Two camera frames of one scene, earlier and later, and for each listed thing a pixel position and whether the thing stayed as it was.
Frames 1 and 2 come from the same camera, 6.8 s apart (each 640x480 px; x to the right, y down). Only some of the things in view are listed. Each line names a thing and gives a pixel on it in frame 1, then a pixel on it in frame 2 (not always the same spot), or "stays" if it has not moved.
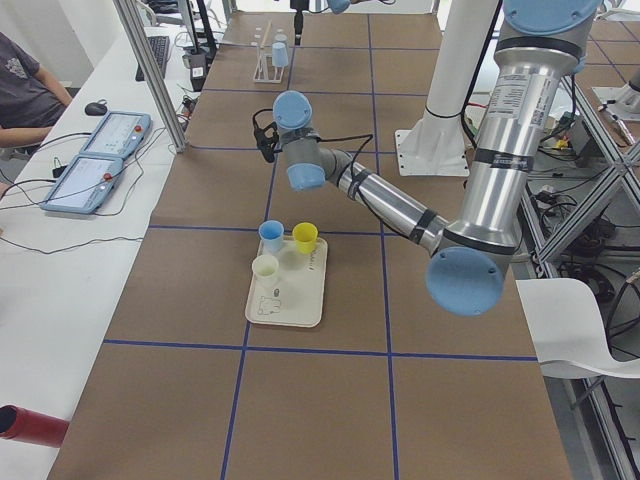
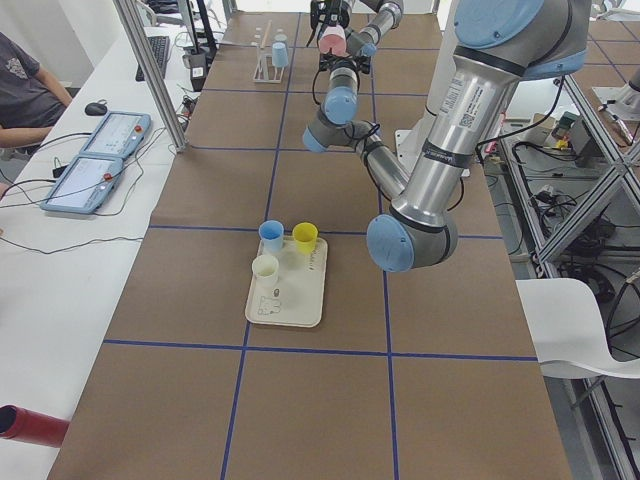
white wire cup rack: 265,72 stays
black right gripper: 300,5 -> 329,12
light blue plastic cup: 279,54 stays
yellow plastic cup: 305,234 stays
